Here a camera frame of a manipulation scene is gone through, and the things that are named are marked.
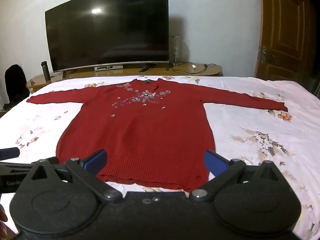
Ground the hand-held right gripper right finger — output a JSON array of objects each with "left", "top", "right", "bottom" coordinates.
[{"left": 189, "top": 150, "right": 288, "bottom": 203}]

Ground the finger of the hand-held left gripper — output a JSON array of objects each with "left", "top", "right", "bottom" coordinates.
[
  {"left": 0, "top": 156, "right": 60, "bottom": 175},
  {"left": 0, "top": 147, "right": 20, "bottom": 159}
]

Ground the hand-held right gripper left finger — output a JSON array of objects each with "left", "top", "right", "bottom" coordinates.
[{"left": 24, "top": 149, "right": 123, "bottom": 203}]

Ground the red beaded knit sweater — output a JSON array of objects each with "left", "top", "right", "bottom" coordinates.
[{"left": 26, "top": 79, "right": 288, "bottom": 193}]

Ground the person's left hand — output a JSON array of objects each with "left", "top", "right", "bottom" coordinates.
[{"left": 0, "top": 203, "right": 16, "bottom": 240}]

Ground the floral white bedsheet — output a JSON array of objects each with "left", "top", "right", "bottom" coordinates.
[{"left": 0, "top": 75, "right": 320, "bottom": 240}]

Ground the black chair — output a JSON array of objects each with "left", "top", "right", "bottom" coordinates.
[{"left": 4, "top": 64, "right": 27, "bottom": 103}]

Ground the dark thermos bottle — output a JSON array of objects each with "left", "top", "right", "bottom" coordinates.
[{"left": 41, "top": 61, "right": 52, "bottom": 82}]

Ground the silver set-top box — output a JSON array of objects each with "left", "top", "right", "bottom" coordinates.
[{"left": 94, "top": 65, "right": 124, "bottom": 71}]

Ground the wooden television stand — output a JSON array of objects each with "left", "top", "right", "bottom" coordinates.
[{"left": 26, "top": 62, "right": 222, "bottom": 93}]

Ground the clear glass vase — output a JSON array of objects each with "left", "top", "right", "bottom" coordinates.
[{"left": 169, "top": 35, "right": 183, "bottom": 64}]

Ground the large curved black television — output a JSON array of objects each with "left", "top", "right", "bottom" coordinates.
[{"left": 45, "top": 0, "right": 170, "bottom": 78}]

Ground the brown wooden door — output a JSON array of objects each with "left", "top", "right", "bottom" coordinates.
[{"left": 254, "top": 0, "right": 318, "bottom": 83}]

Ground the black cable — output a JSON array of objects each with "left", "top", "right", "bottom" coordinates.
[{"left": 166, "top": 61, "right": 217, "bottom": 75}]

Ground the metal door handle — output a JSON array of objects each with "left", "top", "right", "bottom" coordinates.
[{"left": 260, "top": 46, "right": 275, "bottom": 65}]

